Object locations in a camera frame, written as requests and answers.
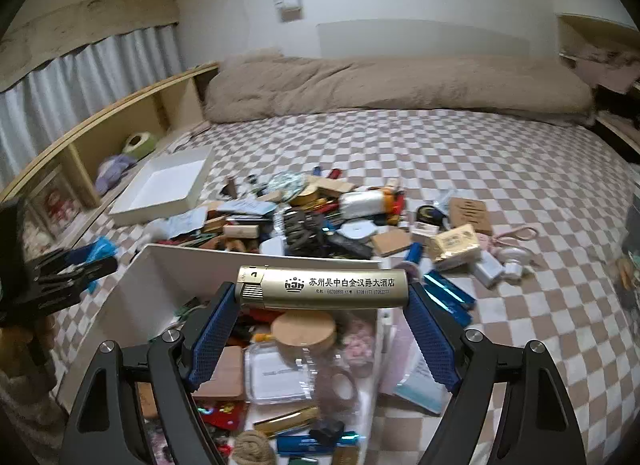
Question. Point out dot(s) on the green avocado plush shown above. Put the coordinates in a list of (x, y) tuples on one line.
[(141, 144)]

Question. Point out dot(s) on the white rabbit doll display case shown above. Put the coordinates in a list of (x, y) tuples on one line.
[(37, 240)]

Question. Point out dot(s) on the beige quilt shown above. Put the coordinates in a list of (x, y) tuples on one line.
[(390, 85)]

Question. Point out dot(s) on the white pearl round bottle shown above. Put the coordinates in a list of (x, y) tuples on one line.
[(515, 260)]

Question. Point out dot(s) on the brown cylinder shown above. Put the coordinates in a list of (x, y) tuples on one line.
[(233, 186)]

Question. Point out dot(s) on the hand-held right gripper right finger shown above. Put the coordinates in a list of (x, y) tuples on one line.
[(432, 340)]

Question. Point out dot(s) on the white round disc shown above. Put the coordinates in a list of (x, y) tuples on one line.
[(358, 231)]

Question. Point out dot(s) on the white shallow tray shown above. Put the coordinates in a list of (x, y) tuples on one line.
[(160, 185)]

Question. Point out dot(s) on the green floral pouch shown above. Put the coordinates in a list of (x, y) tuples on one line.
[(287, 185)]

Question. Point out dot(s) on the silver foil packet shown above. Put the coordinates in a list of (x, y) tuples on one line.
[(361, 203)]

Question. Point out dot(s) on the cream lipstick box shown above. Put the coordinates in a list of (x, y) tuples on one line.
[(241, 231)]

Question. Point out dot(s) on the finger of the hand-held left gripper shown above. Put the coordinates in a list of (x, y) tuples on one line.
[(97, 269), (87, 252)]

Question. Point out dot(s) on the brown hair claw clip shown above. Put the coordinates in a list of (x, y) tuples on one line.
[(300, 230)]

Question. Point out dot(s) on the clear square plastic dish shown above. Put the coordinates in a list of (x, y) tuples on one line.
[(275, 372)]

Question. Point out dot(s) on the grey curtain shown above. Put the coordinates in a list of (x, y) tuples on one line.
[(90, 90)]

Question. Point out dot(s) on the purple plush toy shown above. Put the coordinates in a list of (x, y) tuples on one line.
[(115, 172)]

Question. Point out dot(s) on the red doll display case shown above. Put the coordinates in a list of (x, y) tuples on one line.
[(57, 205)]

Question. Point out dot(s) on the red envelope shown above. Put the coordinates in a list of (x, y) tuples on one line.
[(225, 415)]

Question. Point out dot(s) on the checkered bed sheet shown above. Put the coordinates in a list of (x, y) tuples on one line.
[(450, 155)]

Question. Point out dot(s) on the short blue metallic tube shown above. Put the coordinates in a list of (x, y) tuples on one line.
[(415, 252)]

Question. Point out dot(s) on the wooden bedside shelf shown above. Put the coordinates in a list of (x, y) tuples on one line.
[(110, 115)]

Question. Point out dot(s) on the black binder clip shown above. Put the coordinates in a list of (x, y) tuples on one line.
[(327, 432)]

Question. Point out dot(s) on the small white rectangular box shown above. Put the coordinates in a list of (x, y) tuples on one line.
[(489, 269)]

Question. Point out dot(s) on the engraved brown wooden box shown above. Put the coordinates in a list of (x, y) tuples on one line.
[(470, 215)]

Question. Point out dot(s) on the light wooden block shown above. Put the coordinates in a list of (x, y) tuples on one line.
[(336, 187)]

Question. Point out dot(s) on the white blue printed packet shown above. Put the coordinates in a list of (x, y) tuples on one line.
[(187, 222)]

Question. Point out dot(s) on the black round tin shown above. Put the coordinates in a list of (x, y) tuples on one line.
[(430, 215)]

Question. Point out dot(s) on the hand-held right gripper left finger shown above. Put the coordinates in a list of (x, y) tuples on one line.
[(212, 335)]

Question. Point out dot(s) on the pink clothes pile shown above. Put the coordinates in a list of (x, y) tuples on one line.
[(605, 65)]

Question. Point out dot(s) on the white open wardrobe shelf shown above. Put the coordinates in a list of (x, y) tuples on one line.
[(575, 32)]

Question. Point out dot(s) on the pink flower ornament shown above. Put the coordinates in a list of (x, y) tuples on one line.
[(357, 347)]

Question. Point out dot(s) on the beige printed valance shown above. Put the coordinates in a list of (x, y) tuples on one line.
[(90, 20)]

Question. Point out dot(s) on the white storage box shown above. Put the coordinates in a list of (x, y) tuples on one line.
[(165, 270)]

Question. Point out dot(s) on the shiny gold bar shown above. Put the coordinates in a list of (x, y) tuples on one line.
[(285, 422)]

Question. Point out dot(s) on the cream yellow box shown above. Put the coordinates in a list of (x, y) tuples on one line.
[(455, 242)]

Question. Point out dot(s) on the gold printed lighter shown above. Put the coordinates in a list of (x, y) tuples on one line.
[(325, 287)]

